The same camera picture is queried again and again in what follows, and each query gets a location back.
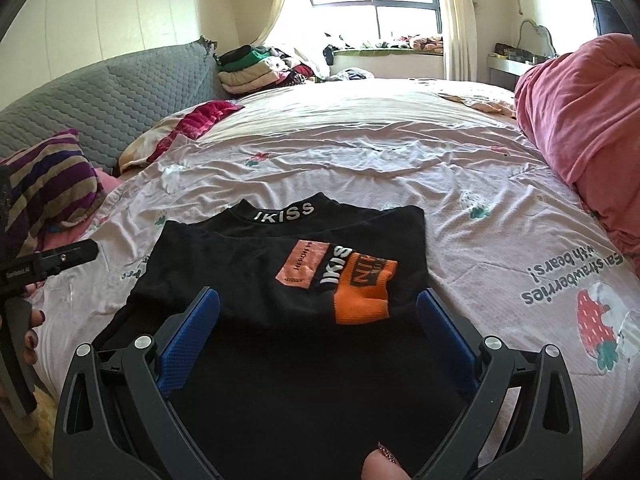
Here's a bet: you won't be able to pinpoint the black monitor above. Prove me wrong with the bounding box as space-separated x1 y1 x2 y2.
591 0 627 39

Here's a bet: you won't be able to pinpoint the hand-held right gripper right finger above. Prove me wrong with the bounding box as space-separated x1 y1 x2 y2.
416 287 584 480

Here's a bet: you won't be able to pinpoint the red floral cloth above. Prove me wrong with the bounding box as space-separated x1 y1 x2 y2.
117 101 246 172

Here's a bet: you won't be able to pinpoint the person's left hand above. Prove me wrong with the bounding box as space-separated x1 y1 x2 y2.
21 280 49 367

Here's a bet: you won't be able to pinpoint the pink duvet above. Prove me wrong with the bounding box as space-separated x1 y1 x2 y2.
514 34 640 261

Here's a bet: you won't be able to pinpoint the cream curtain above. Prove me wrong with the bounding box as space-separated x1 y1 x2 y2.
249 0 295 53
434 0 482 82

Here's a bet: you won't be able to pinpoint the person's right hand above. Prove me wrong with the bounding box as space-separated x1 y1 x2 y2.
361 441 412 480

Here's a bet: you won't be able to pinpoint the white desk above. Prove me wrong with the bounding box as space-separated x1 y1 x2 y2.
487 42 552 92

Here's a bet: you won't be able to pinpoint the white heart-shaped mirror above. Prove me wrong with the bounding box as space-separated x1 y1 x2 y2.
517 17 559 59

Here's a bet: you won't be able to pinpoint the grey quilted headboard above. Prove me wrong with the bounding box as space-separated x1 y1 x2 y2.
0 40 227 177

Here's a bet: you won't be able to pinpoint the clothes on window sill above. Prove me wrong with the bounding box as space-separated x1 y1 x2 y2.
327 31 446 57

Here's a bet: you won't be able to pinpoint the purple striped pillow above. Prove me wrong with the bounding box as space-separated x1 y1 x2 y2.
0 129 107 263

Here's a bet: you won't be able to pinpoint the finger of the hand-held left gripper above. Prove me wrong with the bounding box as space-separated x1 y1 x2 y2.
40 239 100 277

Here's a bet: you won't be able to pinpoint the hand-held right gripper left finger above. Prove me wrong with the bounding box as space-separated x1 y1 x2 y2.
52 286 222 480

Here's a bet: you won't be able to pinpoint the black sweater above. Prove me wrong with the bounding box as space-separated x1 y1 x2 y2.
95 191 475 466

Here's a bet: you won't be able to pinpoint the stack of folded clothes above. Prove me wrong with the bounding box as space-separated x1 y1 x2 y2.
216 44 332 96

